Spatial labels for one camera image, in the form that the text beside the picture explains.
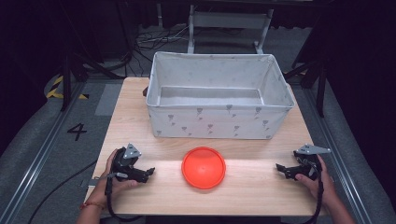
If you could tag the white fabric storage box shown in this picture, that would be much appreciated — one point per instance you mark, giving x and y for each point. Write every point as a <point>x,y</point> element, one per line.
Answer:
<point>214,121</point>

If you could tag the yellow black hazard tape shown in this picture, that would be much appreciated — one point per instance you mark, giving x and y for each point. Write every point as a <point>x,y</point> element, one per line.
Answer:
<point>55,90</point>

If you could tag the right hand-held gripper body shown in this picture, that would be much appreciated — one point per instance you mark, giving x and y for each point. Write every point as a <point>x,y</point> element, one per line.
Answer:
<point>309,168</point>

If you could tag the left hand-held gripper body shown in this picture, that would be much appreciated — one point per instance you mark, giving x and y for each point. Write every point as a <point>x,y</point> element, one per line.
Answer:
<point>124,165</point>

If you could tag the metal floor rail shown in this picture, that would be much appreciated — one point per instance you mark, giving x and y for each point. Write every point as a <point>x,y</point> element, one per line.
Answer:
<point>339,155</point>
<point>40,158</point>

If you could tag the orange round plastic plate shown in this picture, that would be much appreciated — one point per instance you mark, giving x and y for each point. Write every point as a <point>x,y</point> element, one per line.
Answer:
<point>203,168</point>

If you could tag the black tripod stand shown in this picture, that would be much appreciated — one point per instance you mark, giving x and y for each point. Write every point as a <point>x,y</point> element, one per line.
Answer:
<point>320,90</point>
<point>66,84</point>

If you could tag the grey metal stand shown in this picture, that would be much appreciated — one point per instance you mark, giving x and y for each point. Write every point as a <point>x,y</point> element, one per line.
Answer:
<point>229,20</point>

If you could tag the person's left hand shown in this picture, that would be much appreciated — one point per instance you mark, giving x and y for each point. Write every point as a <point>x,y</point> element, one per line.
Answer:
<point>102,186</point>

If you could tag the person's right hand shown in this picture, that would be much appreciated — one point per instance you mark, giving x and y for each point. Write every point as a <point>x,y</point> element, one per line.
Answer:
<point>325,186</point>

